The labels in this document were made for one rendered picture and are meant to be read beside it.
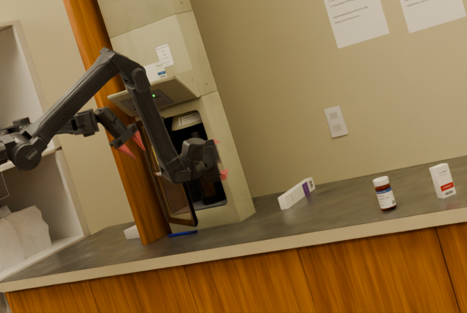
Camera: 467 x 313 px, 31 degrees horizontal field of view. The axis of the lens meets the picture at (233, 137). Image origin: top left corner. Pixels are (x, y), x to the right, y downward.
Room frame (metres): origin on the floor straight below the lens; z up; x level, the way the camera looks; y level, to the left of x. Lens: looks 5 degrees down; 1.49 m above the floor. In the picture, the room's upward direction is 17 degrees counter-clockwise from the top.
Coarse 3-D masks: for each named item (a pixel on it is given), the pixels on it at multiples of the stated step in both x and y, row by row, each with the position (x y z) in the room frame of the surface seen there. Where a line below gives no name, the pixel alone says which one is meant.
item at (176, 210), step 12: (144, 132) 3.03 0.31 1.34; (144, 144) 3.07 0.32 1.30; (156, 168) 3.02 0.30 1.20; (156, 180) 3.06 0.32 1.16; (168, 180) 2.94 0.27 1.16; (168, 192) 2.98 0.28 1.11; (180, 192) 2.86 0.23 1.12; (168, 204) 3.02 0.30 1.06; (180, 204) 2.89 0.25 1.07; (168, 216) 3.06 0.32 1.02; (180, 216) 2.93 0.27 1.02; (192, 216) 2.81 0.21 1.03
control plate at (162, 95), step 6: (156, 90) 2.91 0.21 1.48; (156, 96) 2.94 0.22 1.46; (162, 96) 2.94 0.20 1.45; (120, 102) 3.01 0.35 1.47; (126, 102) 3.01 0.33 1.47; (132, 102) 3.00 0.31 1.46; (156, 102) 2.97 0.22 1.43; (162, 102) 2.97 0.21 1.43; (168, 102) 2.96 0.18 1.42; (132, 108) 3.03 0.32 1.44
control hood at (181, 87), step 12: (192, 72) 2.92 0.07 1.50; (156, 84) 2.88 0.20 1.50; (168, 84) 2.87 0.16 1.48; (180, 84) 2.86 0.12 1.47; (192, 84) 2.90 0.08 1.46; (108, 96) 3.01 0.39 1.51; (120, 96) 2.98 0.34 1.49; (168, 96) 2.93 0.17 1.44; (180, 96) 2.92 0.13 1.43; (192, 96) 2.91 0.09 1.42; (120, 108) 3.04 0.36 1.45
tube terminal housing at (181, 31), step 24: (168, 24) 2.95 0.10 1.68; (192, 24) 3.00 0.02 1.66; (120, 48) 3.09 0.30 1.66; (144, 48) 3.03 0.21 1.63; (192, 48) 2.96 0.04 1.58; (168, 72) 2.99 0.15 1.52; (216, 96) 3.00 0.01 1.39; (216, 120) 2.96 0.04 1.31; (216, 144) 2.93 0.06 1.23; (240, 168) 3.01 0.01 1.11; (240, 192) 2.97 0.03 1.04; (216, 216) 2.98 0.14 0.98; (240, 216) 2.93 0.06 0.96
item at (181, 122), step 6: (180, 114) 3.03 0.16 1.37; (186, 114) 3.02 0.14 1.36; (192, 114) 3.02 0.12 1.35; (198, 114) 3.02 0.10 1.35; (174, 120) 3.05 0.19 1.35; (180, 120) 3.02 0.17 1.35; (186, 120) 3.01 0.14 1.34; (192, 120) 3.01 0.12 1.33; (198, 120) 3.01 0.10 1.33; (174, 126) 3.04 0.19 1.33; (180, 126) 3.02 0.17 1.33; (186, 126) 3.01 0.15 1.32
